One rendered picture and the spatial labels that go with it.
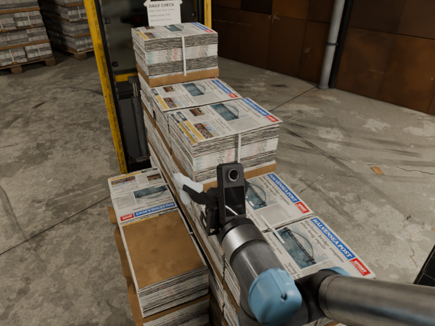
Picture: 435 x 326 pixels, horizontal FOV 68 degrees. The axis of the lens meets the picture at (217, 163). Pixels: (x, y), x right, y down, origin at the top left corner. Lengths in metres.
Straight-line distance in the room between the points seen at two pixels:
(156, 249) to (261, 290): 0.95
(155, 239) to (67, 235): 1.13
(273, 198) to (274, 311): 0.82
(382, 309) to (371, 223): 2.11
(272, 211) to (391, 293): 0.80
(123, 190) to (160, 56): 0.70
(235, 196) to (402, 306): 0.30
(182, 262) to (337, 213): 1.51
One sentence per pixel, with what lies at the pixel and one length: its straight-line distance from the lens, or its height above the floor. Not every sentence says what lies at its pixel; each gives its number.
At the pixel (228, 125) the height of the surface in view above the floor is 1.07.
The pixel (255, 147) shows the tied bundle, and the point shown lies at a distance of 1.28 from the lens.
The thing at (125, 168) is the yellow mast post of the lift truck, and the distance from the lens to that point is 2.49.
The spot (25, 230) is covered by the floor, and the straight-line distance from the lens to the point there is 2.65.
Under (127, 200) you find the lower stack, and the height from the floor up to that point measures 0.60.
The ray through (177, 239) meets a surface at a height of 0.60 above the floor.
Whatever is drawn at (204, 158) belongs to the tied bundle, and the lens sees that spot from 1.20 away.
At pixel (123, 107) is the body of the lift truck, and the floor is 0.69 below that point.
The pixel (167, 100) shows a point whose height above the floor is 1.07.
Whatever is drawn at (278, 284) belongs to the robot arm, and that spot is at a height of 1.25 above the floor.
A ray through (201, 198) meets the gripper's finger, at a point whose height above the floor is 1.25.
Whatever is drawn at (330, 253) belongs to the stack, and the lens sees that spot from 1.13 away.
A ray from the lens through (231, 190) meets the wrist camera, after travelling 0.58.
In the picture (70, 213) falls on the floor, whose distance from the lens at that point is 2.64.
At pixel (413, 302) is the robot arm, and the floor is 1.32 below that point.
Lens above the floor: 1.66
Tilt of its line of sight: 34 degrees down
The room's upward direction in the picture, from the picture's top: straight up
